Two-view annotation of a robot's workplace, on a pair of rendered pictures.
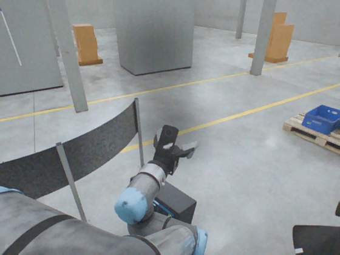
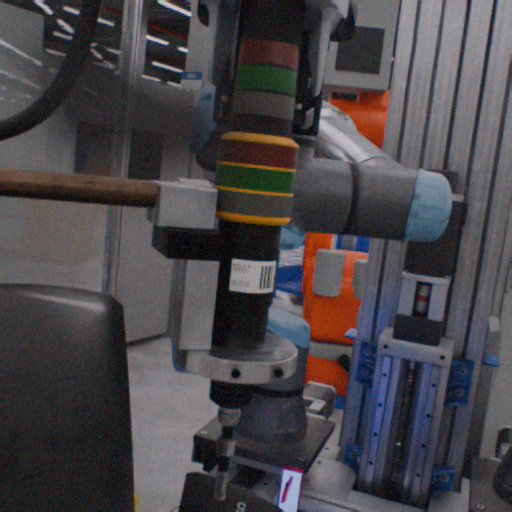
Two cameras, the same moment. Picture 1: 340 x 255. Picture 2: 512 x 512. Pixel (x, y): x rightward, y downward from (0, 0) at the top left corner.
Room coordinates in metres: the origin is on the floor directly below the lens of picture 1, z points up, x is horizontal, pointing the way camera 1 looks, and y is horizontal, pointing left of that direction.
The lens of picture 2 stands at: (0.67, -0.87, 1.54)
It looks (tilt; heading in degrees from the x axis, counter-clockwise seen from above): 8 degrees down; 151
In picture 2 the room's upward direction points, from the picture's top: 6 degrees clockwise
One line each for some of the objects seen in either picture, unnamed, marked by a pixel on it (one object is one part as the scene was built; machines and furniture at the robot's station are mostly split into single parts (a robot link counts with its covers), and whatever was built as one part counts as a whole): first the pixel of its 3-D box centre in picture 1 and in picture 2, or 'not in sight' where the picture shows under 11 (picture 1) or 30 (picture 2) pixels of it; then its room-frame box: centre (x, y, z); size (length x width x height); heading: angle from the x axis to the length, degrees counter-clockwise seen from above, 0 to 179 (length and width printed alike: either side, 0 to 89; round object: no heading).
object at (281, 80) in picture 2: not in sight; (266, 82); (0.37, -0.71, 1.58); 0.03 x 0.03 x 0.01
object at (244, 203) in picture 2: not in sight; (252, 202); (0.37, -0.71, 1.52); 0.04 x 0.04 x 0.01
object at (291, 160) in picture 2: not in sight; (257, 154); (0.37, -0.71, 1.54); 0.04 x 0.04 x 0.01
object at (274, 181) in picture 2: not in sight; (255, 178); (0.37, -0.71, 1.53); 0.04 x 0.04 x 0.01
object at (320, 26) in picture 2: not in sight; (317, 42); (0.37, -0.68, 1.61); 0.09 x 0.03 x 0.06; 156
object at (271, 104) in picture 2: not in sight; (263, 107); (0.37, -0.71, 1.57); 0.03 x 0.03 x 0.01
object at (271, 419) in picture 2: not in sight; (271, 403); (-0.29, -0.26, 1.09); 0.15 x 0.15 x 0.10
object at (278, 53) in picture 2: not in sight; (268, 58); (0.37, -0.71, 1.59); 0.03 x 0.03 x 0.01
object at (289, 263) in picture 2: not in sight; (327, 260); (-5.59, 3.67, 0.49); 1.27 x 0.88 x 0.98; 119
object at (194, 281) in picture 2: not in sight; (227, 278); (0.37, -0.72, 1.47); 0.09 x 0.07 x 0.10; 83
